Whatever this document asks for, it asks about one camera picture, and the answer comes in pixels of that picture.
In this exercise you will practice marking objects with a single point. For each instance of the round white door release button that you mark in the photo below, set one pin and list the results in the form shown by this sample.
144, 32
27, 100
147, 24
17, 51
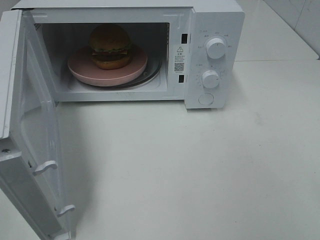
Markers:
206, 99

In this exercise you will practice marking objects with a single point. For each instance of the toy hamburger with lettuce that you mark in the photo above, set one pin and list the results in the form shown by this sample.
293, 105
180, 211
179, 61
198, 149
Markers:
111, 46

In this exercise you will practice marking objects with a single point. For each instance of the pink round plate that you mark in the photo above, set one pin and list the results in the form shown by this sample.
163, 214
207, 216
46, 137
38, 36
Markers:
107, 70

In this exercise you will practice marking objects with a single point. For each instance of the white microwave door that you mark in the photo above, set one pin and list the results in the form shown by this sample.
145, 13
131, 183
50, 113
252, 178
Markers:
31, 165

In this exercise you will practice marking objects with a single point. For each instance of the glass microwave turntable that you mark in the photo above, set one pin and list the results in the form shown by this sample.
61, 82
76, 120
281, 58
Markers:
152, 72

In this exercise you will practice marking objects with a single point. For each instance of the lower white timer knob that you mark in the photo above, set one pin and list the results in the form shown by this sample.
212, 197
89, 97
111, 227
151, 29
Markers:
210, 79

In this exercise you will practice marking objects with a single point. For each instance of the white microwave oven body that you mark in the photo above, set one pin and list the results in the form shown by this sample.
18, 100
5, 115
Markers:
173, 31

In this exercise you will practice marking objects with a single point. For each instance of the upper white power knob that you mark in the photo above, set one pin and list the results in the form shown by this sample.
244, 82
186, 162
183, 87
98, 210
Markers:
216, 47

